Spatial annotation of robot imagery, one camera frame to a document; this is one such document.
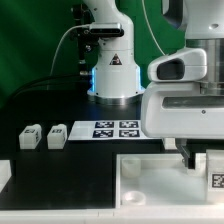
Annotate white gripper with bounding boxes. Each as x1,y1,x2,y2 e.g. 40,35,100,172
140,83,224,170

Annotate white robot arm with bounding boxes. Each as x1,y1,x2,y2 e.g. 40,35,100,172
83,0,224,169

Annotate white marker sheet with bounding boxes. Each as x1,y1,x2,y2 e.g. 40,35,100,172
68,120,146,141

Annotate white front rail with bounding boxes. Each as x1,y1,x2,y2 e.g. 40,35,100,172
0,210,224,224

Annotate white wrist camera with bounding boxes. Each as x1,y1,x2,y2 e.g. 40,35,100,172
147,47,207,82

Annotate black camera on stand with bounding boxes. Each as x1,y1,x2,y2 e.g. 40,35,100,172
84,22,124,38

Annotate black cables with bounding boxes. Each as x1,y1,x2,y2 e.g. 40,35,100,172
6,74,91,104

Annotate white cable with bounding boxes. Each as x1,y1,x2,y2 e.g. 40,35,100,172
49,24,91,76

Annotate white obstacle left bracket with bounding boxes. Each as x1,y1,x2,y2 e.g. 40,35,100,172
0,160,12,193

